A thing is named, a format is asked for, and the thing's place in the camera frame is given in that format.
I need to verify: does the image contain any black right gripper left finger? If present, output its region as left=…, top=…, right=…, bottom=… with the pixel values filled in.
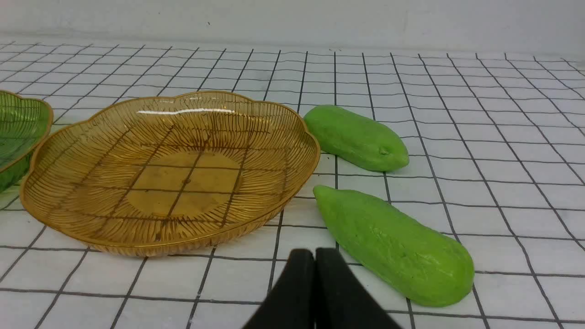
left=244, top=249, right=315, bottom=329

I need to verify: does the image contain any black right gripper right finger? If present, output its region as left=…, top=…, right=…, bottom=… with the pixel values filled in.
left=315, top=248, right=400, bottom=329

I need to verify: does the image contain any green gourd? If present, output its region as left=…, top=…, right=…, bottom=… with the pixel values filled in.
left=313, top=185, right=475, bottom=308

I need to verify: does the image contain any green gourd one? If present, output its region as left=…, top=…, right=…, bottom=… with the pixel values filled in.
left=303, top=105, right=410, bottom=171

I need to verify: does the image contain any amber ribbed glass plate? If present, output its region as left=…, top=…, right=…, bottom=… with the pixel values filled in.
left=20, top=91, right=320, bottom=257

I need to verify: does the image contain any green ribbed glass plate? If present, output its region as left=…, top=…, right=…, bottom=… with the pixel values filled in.
left=0, top=91, right=53, bottom=191

